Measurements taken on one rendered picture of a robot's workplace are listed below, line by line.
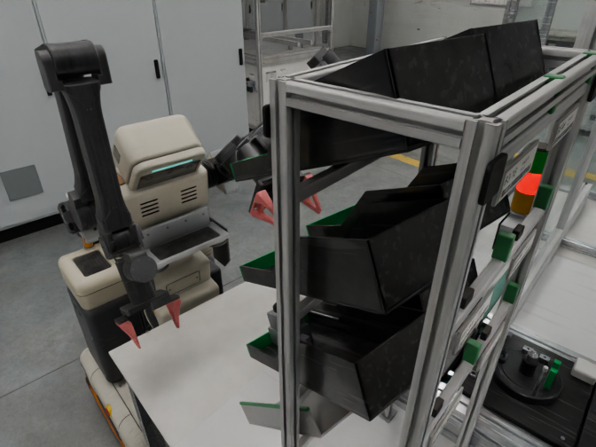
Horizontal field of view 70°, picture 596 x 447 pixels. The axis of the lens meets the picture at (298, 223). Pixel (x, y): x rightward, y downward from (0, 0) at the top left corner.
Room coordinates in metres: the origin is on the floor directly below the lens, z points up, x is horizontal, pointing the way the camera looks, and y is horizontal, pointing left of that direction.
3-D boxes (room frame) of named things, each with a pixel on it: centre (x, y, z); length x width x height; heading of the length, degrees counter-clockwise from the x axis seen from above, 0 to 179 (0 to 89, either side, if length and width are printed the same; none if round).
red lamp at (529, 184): (0.86, -0.52, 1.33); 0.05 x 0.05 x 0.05
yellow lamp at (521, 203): (0.86, -0.52, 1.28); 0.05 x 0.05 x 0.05
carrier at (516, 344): (0.62, -0.50, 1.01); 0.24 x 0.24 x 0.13; 49
